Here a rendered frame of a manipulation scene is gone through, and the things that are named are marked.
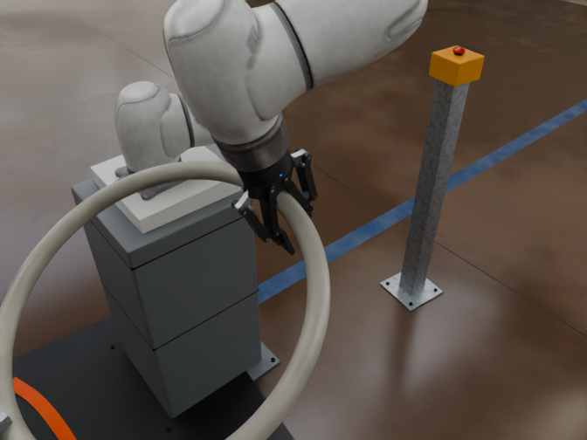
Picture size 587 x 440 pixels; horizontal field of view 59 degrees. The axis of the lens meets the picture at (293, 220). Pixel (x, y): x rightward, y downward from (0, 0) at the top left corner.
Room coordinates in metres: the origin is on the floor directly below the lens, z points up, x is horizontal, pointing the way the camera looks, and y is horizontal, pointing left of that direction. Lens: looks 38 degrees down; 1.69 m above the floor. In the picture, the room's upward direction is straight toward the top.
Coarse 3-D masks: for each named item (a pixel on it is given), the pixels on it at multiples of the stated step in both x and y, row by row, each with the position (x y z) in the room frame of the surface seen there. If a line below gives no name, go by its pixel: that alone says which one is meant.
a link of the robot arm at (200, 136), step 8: (184, 104) 1.27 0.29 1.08; (184, 112) 1.25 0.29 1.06; (192, 120) 1.24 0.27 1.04; (192, 128) 1.24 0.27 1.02; (200, 128) 1.24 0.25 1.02; (192, 136) 1.24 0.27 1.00; (200, 136) 1.24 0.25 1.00; (208, 136) 1.25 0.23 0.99; (192, 144) 1.25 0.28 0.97; (200, 144) 1.26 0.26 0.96; (208, 144) 1.27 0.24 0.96
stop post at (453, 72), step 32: (448, 64) 1.59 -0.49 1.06; (480, 64) 1.61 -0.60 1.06; (448, 96) 1.59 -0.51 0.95; (448, 128) 1.59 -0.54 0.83; (448, 160) 1.61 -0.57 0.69; (416, 192) 1.65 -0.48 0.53; (416, 224) 1.62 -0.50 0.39; (416, 256) 1.60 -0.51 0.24; (384, 288) 1.64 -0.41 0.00; (416, 288) 1.60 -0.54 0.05
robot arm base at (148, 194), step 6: (180, 156) 1.28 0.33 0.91; (120, 168) 1.28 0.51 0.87; (126, 168) 1.27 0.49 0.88; (120, 174) 1.25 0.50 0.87; (126, 174) 1.22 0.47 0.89; (132, 174) 1.21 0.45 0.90; (186, 180) 1.24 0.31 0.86; (156, 186) 1.19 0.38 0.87; (162, 186) 1.19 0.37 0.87; (168, 186) 1.20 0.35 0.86; (174, 186) 1.21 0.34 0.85; (138, 192) 1.18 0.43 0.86; (144, 192) 1.16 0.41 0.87; (150, 192) 1.16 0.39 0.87; (156, 192) 1.17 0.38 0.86; (144, 198) 1.15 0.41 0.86; (150, 198) 1.15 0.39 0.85
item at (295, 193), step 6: (282, 180) 0.59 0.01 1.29; (288, 180) 0.59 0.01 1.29; (288, 186) 0.60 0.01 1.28; (294, 186) 0.61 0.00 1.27; (288, 192) 0.63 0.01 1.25; (294, 192) 0.62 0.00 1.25; (294, 198) 0.62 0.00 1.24; (300, 198) 0.63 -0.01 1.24; (300, 204) 0.63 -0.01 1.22; (306, 204) 0.64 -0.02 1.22; (306, 210) 0.63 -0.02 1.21; (312, 210) 0.64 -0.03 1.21
